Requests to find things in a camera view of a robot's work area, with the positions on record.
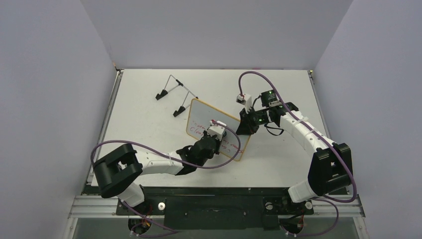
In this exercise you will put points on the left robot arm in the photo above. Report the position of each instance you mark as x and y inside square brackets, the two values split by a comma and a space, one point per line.
[116, 171]

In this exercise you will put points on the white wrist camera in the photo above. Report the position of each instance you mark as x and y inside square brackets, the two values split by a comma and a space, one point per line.
[246, 101]
[217, 128]

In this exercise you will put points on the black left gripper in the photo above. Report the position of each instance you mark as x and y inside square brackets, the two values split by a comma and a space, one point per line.
[218, 143]

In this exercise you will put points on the black wire easel stand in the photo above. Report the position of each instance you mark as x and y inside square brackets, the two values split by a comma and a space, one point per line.
[178, 92]

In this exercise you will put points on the yellow framed whiteboard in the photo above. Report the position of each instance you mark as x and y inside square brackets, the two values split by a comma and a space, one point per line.
[199, 119]

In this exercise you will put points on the aluminium extrusion rail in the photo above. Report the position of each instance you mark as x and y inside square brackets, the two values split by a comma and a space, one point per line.
[97, 207]

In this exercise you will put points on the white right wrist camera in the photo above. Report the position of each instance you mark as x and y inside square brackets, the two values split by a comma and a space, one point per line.
[246, 101]

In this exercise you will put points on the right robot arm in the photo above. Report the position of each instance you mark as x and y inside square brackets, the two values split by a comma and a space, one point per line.
[331, 163]

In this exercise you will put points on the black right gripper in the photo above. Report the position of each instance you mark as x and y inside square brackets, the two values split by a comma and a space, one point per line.
[249, 122]

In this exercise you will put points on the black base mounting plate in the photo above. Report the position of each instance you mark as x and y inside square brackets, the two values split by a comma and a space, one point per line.
[212, 208]

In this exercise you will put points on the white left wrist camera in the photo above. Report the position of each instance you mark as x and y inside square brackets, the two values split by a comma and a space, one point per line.
[217, 128]

